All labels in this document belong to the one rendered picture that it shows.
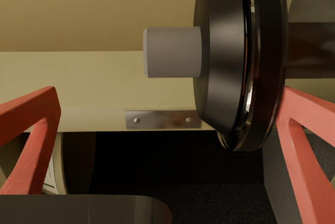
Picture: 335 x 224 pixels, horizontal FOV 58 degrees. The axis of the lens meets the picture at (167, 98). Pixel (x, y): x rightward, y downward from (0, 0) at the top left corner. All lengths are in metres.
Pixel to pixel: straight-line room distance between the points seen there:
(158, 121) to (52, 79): 0.12
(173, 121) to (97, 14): 0.46
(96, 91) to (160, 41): 0.15
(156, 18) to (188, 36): 0.54
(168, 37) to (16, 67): 0.24
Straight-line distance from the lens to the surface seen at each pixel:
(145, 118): 0.28
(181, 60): 0.16
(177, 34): 0.16
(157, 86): 0.30
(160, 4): 0.68
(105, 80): 0.31
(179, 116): 0.28
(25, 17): 0.75
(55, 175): 0.39
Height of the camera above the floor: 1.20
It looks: 1 degrees down
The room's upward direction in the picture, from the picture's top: 91 degrees counter-clockwise
